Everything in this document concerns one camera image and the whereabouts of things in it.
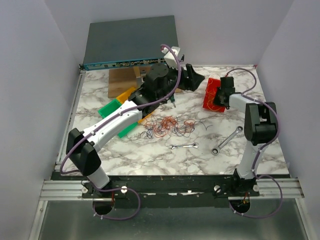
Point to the red plastic bin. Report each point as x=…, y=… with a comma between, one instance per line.
x=210, y=93

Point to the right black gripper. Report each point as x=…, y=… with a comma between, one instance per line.
x=215, y=101

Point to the grey blue network switch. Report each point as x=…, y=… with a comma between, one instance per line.
x=128, y=43

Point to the silver ratchet wrench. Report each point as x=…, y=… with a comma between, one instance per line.
x=216, y=150

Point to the aluminium frame rail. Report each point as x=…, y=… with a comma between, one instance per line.
x=62, y=190

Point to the yellow plastic bin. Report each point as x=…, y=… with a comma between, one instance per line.
x=125, y=95

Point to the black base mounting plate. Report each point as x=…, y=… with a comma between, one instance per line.
x=171, y=191

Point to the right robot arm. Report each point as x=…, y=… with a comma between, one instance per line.
x=261, y=124

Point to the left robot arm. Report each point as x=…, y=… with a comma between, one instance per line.
x=83, y=146

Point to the wooden board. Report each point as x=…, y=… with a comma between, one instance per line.
x=120, y=80

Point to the green handle screwdriver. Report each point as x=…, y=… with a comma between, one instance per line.
x=172, y=100

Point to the silver open-end wrench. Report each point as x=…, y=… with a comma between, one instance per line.
x=193, y=145

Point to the grey metal socket bracket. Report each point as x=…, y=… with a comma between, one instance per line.
x=140, y=72

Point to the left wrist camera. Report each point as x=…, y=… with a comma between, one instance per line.
x=169, y=58

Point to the green plastic bin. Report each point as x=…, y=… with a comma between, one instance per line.
x=109, y=109

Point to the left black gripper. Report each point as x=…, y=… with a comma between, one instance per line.
x=190, y=80

